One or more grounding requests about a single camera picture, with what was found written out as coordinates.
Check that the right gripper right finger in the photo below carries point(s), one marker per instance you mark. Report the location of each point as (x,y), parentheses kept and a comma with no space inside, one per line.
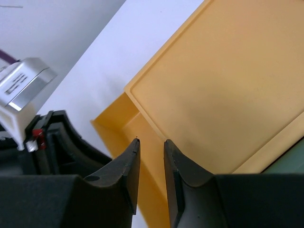
(192,192)

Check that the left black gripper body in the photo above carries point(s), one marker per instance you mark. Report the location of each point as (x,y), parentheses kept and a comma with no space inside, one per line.
(58,149)

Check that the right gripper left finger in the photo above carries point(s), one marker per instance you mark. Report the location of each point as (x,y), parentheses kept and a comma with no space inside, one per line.
(116,189)

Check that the green drawer box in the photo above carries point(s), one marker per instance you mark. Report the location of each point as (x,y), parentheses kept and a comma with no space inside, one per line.
(292,161)

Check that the yellow drawer box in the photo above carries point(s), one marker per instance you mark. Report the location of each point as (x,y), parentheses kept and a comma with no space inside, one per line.
(227,88)

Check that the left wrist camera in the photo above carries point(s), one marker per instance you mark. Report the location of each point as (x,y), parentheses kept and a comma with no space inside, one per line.
(24,88)

